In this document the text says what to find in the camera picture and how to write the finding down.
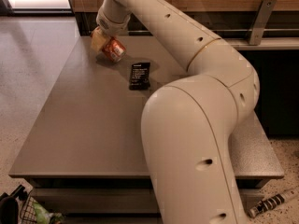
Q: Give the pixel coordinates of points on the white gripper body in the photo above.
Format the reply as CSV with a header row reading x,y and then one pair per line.
x,y
109,26

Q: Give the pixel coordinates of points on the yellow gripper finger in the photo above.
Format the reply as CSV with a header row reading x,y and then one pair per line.
x,y
99,39

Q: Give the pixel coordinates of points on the orange soda can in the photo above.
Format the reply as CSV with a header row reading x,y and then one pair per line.
x,y
114,50

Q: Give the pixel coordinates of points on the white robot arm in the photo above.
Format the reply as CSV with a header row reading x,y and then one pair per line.
x,y
186,124

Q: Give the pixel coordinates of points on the black snack bar wrapper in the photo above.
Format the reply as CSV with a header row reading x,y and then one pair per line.
x,y
139,77

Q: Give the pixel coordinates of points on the grey table drawer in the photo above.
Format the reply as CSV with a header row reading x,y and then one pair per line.
x,y
113,200

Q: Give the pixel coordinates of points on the green bag in basket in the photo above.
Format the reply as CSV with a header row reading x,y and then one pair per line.
x,y
45,217

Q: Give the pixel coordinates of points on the black object bottom left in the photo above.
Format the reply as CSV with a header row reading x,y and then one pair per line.
x,y
9,208

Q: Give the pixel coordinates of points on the black white striped tube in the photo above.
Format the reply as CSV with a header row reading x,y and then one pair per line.
x,y
282,199

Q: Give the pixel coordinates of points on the right metal bracket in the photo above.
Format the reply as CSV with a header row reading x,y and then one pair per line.
x,y
261,19

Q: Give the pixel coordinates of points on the black wire basket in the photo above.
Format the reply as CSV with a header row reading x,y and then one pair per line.
x,y
27,214

